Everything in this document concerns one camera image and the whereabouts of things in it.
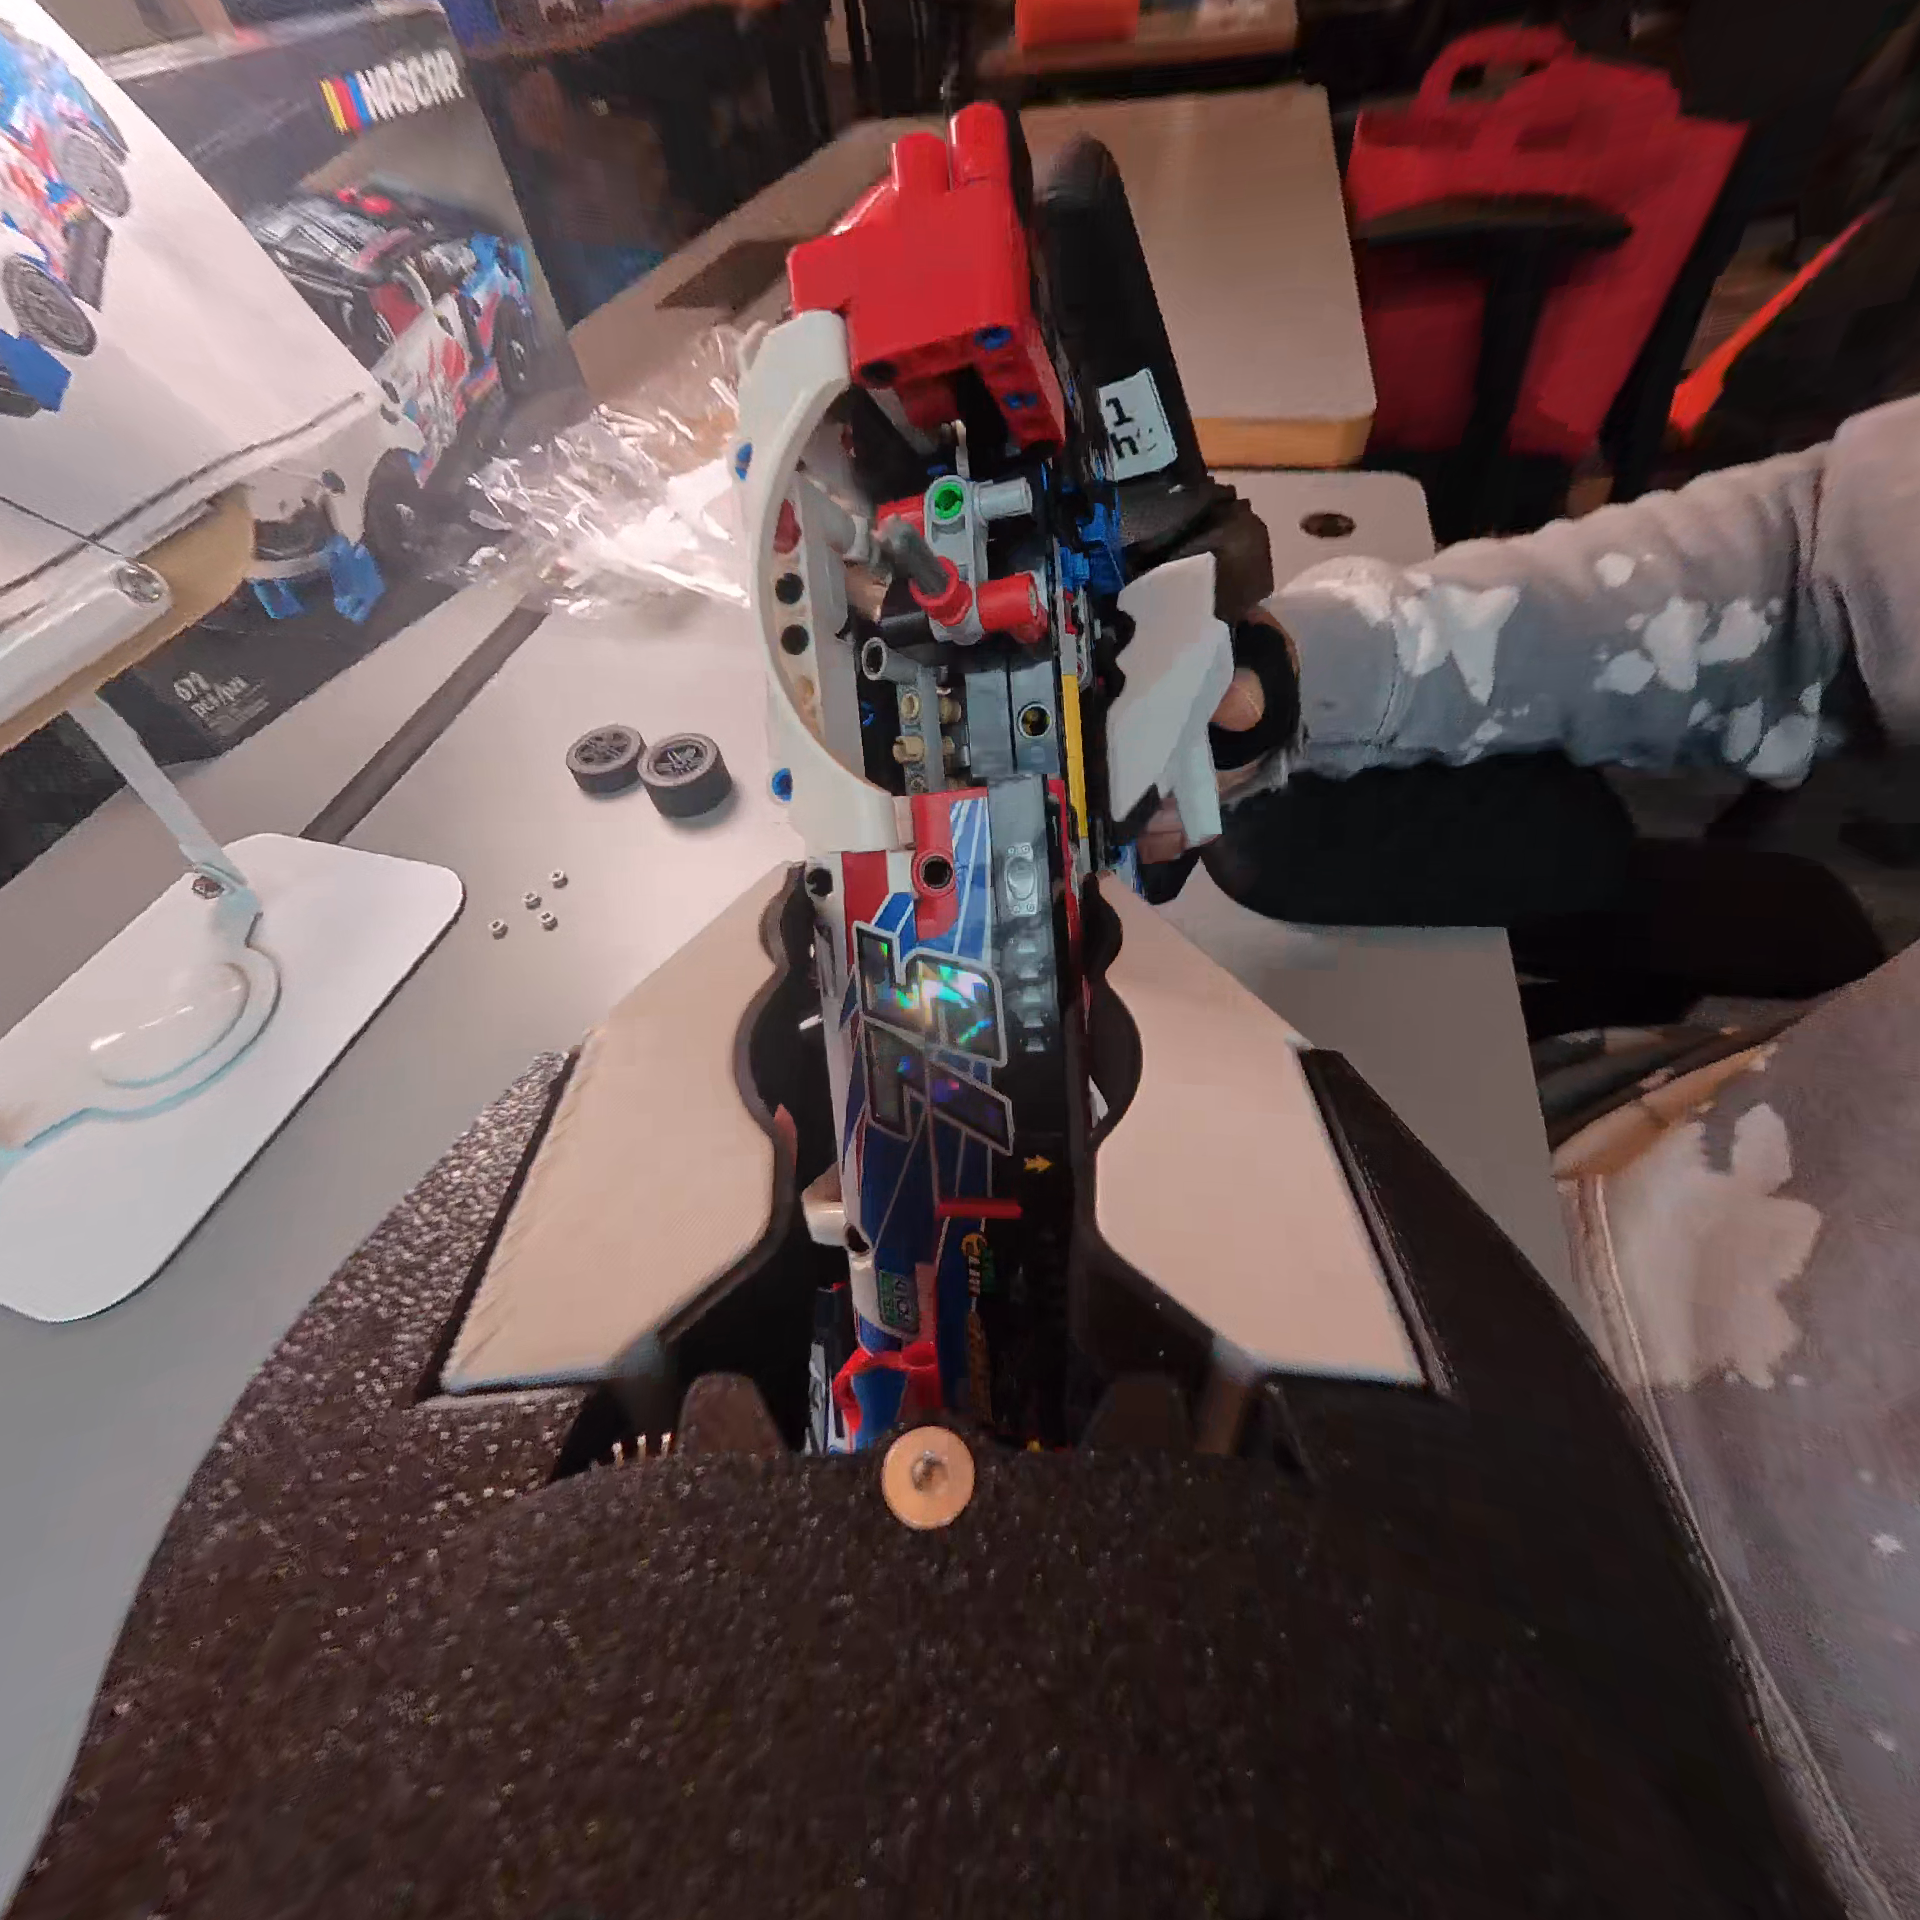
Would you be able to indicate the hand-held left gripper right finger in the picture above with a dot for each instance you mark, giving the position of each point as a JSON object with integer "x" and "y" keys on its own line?
{"x": 1244, "y": 1172}

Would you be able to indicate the white book stand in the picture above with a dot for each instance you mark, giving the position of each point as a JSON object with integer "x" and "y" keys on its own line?
{"x": 182, "y": 1051}

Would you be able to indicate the black chair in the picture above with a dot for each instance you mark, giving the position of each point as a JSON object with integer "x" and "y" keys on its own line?
{"x": 1501, "y": 235}

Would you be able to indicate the person's right hand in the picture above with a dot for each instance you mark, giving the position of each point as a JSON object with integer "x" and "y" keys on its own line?
{"x": 1243, "y": 709}

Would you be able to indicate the toy car set box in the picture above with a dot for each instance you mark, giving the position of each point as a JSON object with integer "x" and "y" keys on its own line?
{"x": 451, "y": 195}

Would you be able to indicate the person's grey mottled clothing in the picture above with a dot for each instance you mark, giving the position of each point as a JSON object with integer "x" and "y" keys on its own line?
{"x": 1771, "y": 1350}

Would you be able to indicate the clear plastic bag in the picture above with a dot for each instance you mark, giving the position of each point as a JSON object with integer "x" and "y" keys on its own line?
{"x": 600, "y": 511}

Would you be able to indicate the toy brick race car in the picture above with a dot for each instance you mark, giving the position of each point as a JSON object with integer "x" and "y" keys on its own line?
{"x": 916, "y": 1051}

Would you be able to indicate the beige table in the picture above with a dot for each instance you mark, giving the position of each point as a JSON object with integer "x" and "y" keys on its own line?
{"x": 1244, "y": 224}

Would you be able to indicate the black toy wheel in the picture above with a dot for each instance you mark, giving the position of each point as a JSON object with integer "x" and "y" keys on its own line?
{"x": 686, "y": 773}
{"x": 607, "y": 758}

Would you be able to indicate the orange block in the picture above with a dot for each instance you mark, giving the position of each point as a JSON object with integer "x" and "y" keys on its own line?
{"x": 1077, "y": 20}

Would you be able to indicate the toy car instruction booklet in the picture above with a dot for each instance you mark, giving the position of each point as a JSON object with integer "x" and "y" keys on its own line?
{"x": 182, "y": 300}

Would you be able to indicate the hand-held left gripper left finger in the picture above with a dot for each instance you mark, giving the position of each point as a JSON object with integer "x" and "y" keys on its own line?
{"x": 630, "y": 1172}

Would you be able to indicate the person's dark trousers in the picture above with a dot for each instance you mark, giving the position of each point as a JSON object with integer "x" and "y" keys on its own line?
{"x": 1501, "y": 901}

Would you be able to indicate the person's right forearm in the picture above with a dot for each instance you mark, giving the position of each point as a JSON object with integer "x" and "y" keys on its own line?
{"x": 1575, "y": 646}

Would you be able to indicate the red fabric bag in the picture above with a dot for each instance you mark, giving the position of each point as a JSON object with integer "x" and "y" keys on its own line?
{"x": 1516, "y": 182}

